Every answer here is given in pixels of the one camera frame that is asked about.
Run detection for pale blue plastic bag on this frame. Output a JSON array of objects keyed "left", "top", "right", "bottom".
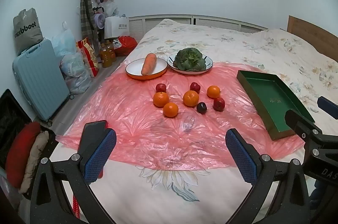
[{"left": 51, "top": 21, "right": 78, "bottom": 57}]

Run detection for orange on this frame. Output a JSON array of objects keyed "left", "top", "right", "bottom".
[
  {"left": 206, "top": 85, "right": 221, "bottom": 99},
  {"left": 153, "top": 91, "right": 170, "bottom": 108},
  {"left": 183, "top": 90, "right": 200, "bottom": 107},
  {"left": 163, "top": 102, "right": 179, "bottom": 118}
]

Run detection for clear plastic bag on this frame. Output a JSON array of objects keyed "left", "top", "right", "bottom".
[{"left": 59, "top": 52, "right": 92, "bottom": 95}]

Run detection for grey storage bag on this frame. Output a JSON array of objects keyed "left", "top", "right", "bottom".
[{"left": 13, "top": 8, "right": 44, "bottom": 56}]

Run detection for white louvered radiator cover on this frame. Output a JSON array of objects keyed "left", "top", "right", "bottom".
[{"left": 128, "top": 15, "right": 268, "bottom": 41}]

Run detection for green leafy vegetable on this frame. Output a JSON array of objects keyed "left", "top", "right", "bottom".
[{"left": 173, "top": 48, "right": 207, "bottom": 72}]

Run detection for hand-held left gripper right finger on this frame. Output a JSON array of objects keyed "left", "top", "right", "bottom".
[{"left": 225, "top": 128, "right": 311, "bottom": 224}]

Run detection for white paper bag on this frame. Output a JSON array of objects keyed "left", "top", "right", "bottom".
[{"left": 104, "top": 16, "right": 131, "bottom": 40}]

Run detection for wooden headboard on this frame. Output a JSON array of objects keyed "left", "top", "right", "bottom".
[{"left": 286, "top": 15, "right": 338, "bottom": 39}]

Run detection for orange rice bag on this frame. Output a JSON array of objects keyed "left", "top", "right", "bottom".
[{"left": 76, "top": 37, "right": 100, "bottom": 78}]

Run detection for white plate with striped rim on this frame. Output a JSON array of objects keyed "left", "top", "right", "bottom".
[{"left": 167, "top": 54, "right": 213, "bottom": 75}]

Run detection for black smartphone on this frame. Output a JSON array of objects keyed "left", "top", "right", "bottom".
[{"left": 79, "top": 120, "right": 108, "bottom": 159}]

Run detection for pink plastic sheet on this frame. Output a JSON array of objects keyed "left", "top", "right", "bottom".
[{"left": 55, "top": 61, "right": 307, "bottom": 170}]

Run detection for carrot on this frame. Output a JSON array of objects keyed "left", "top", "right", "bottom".
[{"left": 141, "top": 53, "right": 157, "bottom": 76}]

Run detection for floral bed blanket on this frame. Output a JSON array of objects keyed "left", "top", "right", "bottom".
[{"left": 20, "top": 18, "right": 338, "bottom": 224}]

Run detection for plaid scarf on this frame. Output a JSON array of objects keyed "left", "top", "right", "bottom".
[{"left": 80, "top": 0, "right": 97, "bottom": 41}]

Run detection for beige rolled cloth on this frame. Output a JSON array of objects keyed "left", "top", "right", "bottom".
[{"left": 18, "top": 131, "right": 50, "bottom": 194}]

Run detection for light blue suitcase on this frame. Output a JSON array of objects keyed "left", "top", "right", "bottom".
[{"left": 12, "top": 39, "right": 71, "bottom": 127}]

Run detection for cooking oil bottle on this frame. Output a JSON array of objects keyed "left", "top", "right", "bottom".
[
  {"left": 107, "top": 41, "right": 117, "bottom": 63},
  {"left": 101, "top": 45, "right": 113, "bottom": 68}
]

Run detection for red plastic bag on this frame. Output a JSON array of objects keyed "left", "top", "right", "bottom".
[{"left": 114, "top": 36, "right": 138, "bottom": 57}]

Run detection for small purple fan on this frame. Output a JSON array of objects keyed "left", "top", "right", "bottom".
[{"left": 93, "top": 14, "right": 106, "bottom": 29}]

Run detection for crumpled clear plastic bags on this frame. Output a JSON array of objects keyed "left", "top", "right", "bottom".
[{"left": 101, "top": 0, "right": 120, "bottom": 16}]

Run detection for white plate with orange rim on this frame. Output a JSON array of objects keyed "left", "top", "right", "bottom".
[{"left": 125, "top": 57, "right": 168, "bottom": 81}]

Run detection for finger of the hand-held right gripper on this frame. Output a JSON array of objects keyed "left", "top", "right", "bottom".
[
  {"left": 285, "top": 109, "right": 323, "bottom": 140},
  {"left": 317, "top": 96, "right": 338, "bottom": 120}
]

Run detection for red cushion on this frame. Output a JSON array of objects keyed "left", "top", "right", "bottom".
[{"left": 5, "top": 122, "right": 42, "bottom": 189}]

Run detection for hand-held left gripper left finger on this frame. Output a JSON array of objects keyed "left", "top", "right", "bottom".
[{"left": 30, "top": 128, "right": 117, "bottom": 224}]

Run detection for green rectangular tray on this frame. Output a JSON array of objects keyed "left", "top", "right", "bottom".
[{"left": 236, "top": 70, "right": 316, "bottom": 141}]

